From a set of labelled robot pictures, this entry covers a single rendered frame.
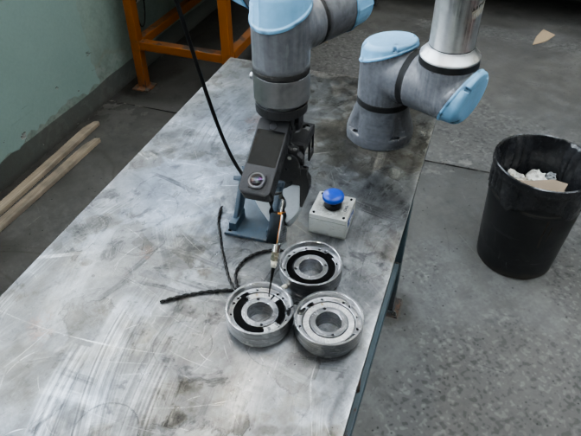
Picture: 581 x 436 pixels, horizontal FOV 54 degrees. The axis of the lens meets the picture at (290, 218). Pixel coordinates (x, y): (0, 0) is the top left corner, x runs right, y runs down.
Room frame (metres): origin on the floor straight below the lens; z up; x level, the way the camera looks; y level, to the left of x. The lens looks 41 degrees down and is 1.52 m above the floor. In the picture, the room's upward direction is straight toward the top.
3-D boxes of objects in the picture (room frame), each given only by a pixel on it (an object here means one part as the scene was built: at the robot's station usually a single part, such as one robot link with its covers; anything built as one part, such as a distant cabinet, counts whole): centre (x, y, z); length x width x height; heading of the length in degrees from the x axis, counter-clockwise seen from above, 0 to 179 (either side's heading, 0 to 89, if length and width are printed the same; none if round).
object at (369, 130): (1.12, -0.20, 0.85); 0.15 x 0.15 x 0.10
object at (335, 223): (0.81, -0.08, 0.82); 0.08 x 0.07 x 0.05; 161
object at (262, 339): (0.57, 0.05, 0.82); 0.10 x 0.10 x 0.04
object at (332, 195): (0.81, -0.08, 0.85); 0.04 x 0.04 x 0.05
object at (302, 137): (0.69, 0.01, 1.07); 0.09 x 0.08 x 0.12; 164
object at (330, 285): (0.67, -0.03, 0.82); 0.10 x 0.10 x 0.04
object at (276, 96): (0.69, 0.01, 1.15); 0.08 x 0.08 x 0.05
